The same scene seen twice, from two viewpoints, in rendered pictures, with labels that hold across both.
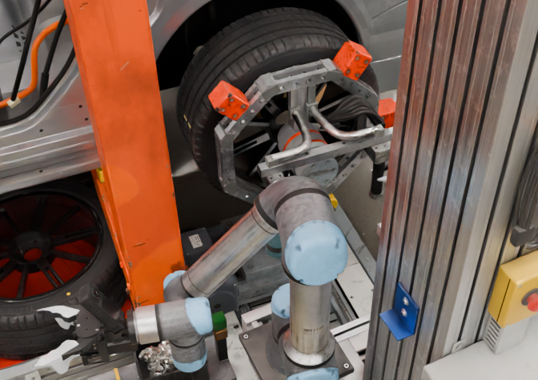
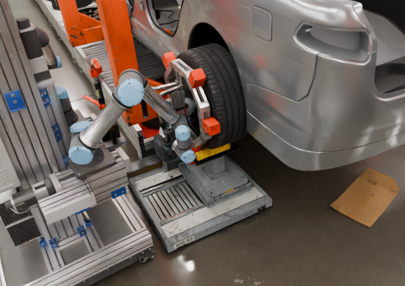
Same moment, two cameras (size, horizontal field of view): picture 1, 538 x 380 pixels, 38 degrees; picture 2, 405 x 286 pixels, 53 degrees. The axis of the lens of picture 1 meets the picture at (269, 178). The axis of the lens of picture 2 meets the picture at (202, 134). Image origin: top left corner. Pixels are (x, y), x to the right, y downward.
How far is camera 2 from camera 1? 3.03 m
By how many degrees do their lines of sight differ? 64
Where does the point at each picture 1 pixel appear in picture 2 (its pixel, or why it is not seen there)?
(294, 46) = (191, 56)
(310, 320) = not seen: hidden behind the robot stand
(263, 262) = (194, 167)
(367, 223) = (260, 224)
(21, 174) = not seen: hidden behind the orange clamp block
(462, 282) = not seen: outside the picture
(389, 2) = (252, 79)
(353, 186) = (290, 215)
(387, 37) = (252, 102)
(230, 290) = (160, 148)
